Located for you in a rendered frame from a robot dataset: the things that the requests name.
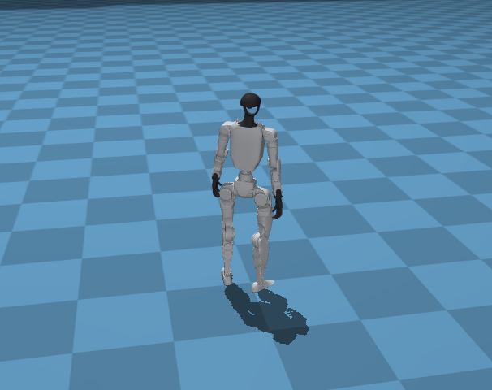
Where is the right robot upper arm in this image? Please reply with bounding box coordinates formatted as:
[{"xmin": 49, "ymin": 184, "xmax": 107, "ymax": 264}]
[{"xmin": 262, "ymin": 127, "xmax": 278, "ymax": 168}]

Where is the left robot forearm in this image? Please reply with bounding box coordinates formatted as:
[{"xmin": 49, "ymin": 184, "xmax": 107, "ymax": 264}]
[{"xmin": 212, "ymin": 148, "xmax": 225, "ymax": 178}]

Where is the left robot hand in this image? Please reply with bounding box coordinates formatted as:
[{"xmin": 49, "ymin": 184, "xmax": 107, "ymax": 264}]
[{"xmin": 212, "ymin": 173, "xmax": 222, "ymax": 197}]

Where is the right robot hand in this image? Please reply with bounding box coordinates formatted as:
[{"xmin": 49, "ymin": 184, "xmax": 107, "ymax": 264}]
[{"xmin": 272, "ymin": 189, "xmax": 283, "ymax": 219}]

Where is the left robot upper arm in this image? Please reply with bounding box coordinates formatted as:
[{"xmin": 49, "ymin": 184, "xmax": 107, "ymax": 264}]
[{"xmin": 216, "ymin": 121, "xmax": 234, "ymax": 158}]

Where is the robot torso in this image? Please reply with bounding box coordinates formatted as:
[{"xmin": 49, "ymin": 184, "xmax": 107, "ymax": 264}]
[{"xmin": 230, "ymin": 119, "xmax": 265, "ymax": 198}]

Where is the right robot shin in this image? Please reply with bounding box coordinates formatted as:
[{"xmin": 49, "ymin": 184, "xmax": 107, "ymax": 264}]
[{"xmin": 252, "ymin": 236, "xmax": 269, "ymax": 284}]

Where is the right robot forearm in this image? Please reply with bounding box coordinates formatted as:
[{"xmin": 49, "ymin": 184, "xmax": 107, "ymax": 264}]
[{"xmin": 270, "ymin": 158, "xmax": 283, "ymax": 196}]

